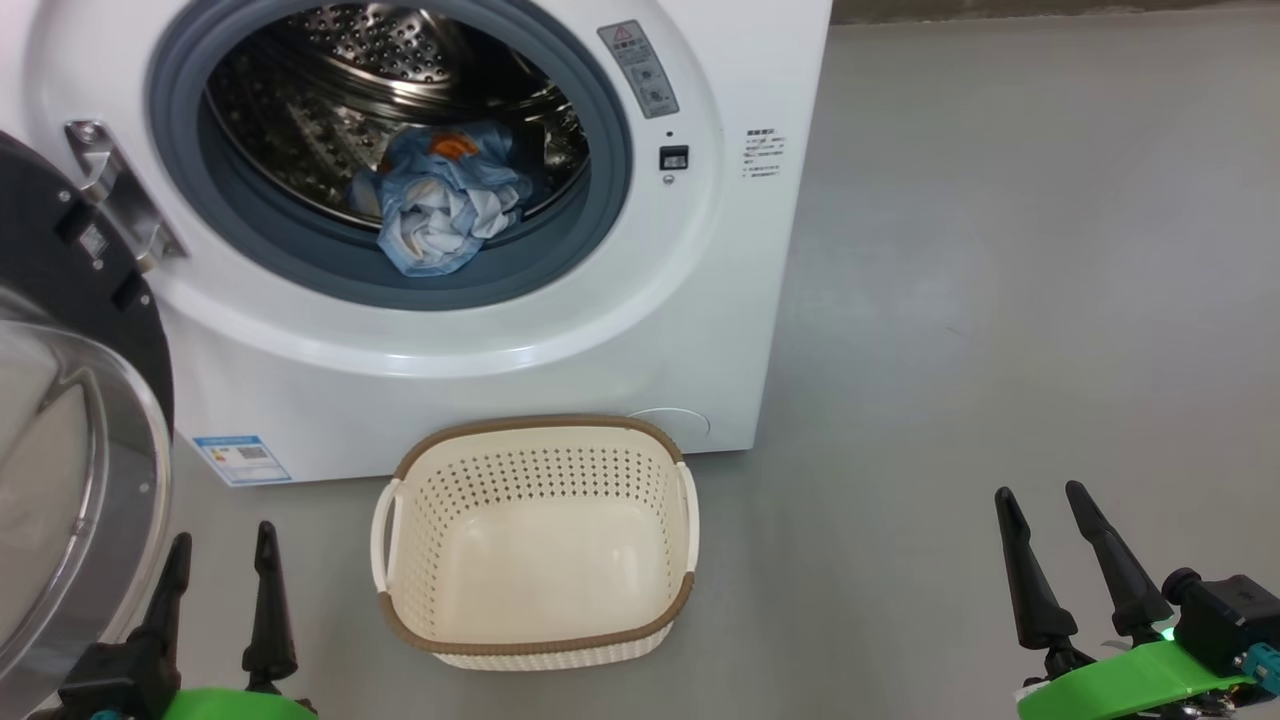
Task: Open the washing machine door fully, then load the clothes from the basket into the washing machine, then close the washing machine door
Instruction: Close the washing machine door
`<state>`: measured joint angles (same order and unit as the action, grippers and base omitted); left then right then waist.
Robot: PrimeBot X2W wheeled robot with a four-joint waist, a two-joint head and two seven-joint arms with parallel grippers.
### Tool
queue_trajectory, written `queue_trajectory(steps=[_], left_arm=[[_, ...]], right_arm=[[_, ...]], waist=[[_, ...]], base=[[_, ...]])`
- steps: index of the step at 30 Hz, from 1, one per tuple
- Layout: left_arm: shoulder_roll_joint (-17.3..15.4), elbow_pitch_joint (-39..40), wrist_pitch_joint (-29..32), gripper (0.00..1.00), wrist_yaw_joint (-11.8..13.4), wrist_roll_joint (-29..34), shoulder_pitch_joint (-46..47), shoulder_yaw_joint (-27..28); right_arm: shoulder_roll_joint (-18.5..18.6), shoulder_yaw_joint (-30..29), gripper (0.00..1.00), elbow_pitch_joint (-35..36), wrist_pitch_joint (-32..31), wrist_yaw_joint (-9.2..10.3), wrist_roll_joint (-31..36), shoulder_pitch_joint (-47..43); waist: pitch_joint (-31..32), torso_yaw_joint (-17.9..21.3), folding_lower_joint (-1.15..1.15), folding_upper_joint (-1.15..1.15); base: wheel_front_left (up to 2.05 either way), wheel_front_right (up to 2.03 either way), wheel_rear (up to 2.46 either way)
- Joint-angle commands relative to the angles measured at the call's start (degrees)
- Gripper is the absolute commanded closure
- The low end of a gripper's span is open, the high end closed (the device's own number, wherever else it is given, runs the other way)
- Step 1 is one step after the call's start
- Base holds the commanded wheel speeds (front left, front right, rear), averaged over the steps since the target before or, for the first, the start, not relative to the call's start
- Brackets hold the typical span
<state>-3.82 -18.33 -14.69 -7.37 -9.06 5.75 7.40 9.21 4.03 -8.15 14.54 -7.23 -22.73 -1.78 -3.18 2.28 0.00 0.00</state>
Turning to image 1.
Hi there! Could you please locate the black round glass washer door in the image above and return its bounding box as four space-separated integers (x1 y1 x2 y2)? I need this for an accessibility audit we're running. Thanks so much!
0 130 176 720

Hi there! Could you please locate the grey warning sticker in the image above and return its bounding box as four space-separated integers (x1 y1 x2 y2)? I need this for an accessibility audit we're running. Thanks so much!
598 20 681 119

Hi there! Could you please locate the white front-load washing machine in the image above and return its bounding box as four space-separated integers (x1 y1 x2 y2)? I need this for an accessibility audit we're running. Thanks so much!
0 0 833 488

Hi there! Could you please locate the blue energy label sticker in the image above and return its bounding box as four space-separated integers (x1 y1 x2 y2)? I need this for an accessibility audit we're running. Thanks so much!
193 434 293 488

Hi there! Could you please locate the metal door hinge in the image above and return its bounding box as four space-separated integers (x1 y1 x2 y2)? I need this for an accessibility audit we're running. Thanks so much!
65 120 189 273

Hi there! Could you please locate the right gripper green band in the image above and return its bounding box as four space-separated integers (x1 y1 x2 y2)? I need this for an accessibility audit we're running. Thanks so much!
994 481 1256 720

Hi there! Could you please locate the round white filter cover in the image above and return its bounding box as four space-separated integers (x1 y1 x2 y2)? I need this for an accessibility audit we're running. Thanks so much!
625 407 711 446

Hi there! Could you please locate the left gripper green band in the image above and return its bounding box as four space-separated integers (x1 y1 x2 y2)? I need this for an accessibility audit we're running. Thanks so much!
125 521 319 720

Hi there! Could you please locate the blue printed garment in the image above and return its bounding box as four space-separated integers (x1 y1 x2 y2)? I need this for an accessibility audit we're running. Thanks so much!
350 122 549 278

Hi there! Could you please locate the stainless steel washing machine drum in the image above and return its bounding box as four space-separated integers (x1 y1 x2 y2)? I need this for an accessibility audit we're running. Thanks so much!
205 0 591 231

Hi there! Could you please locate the cream laundry basket brown rim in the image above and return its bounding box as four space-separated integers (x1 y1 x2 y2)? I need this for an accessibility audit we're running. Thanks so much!
370 415 699 671

